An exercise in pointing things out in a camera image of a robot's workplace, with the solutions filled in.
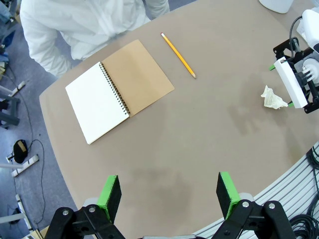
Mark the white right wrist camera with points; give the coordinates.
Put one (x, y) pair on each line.
(291, 84)

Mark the yellow pencil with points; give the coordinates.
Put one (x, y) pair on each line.
(178, 55)

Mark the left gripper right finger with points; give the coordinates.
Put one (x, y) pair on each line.
(225, 191)

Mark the grey slotted aluminium base plate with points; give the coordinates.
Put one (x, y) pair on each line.
(281, 189)

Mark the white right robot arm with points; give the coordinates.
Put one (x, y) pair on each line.
(312, 25)

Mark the white round trash bin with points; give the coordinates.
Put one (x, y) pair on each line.
(276, 6)

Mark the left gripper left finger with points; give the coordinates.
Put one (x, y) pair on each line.
(109, 194)

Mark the person in white hoodie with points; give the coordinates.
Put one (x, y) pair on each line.
(87, 22)

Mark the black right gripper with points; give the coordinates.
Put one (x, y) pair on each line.
(312, 79)

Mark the white stand base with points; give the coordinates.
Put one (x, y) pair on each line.
(27, 164)

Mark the black pouch on floor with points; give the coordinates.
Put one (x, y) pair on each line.
(18, 152)

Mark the white paper ball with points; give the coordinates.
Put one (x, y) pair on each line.
(271, 99)

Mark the person's right forearm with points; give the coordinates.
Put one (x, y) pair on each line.
(49, 62)

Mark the grey step stool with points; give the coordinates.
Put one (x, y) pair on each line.
(10, 119)

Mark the spiral notebook brown cover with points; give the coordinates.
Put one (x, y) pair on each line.
(97, 104)

